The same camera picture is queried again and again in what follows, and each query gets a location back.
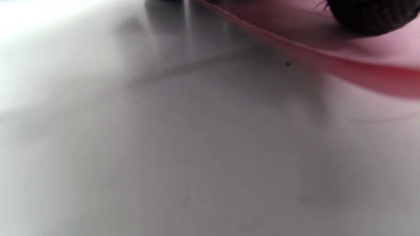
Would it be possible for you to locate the person's left hand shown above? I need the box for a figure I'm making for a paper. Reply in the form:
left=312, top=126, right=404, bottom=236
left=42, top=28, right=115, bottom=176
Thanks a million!
left=326, top=0, right=420, bottom=36

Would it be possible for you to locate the pink paper sheet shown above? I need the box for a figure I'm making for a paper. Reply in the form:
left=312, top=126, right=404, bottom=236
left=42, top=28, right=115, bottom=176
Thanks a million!
left=197, top=0, right=420, bottom=99

